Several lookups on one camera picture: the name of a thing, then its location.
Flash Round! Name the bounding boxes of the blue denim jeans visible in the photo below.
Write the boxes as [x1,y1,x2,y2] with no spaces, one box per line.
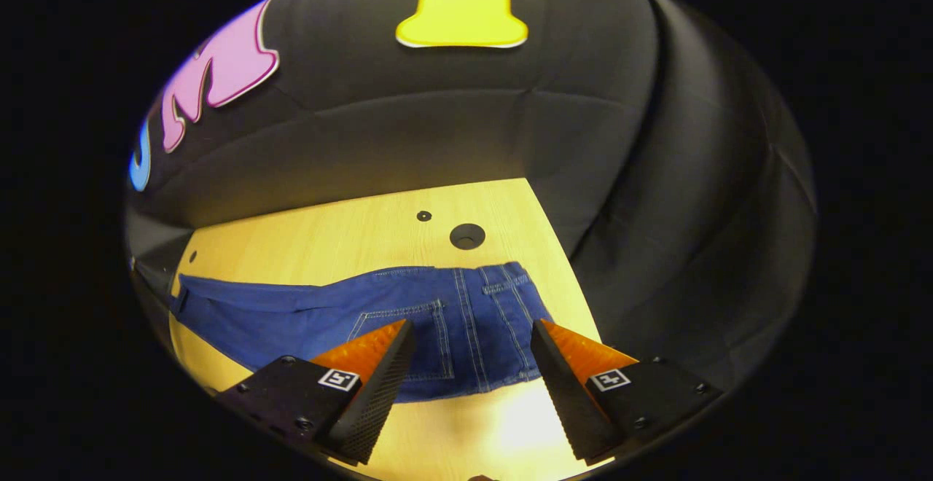
[169,262,555,403]

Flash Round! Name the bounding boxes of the black backdrop cloth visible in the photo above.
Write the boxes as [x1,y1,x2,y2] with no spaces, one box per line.
[124,0,817,394]

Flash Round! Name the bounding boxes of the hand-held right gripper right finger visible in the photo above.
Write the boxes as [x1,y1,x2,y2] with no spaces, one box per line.
[530,319,723,466]

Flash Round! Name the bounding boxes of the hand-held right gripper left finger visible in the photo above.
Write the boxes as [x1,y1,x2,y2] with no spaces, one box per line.
[215,319,417,466]

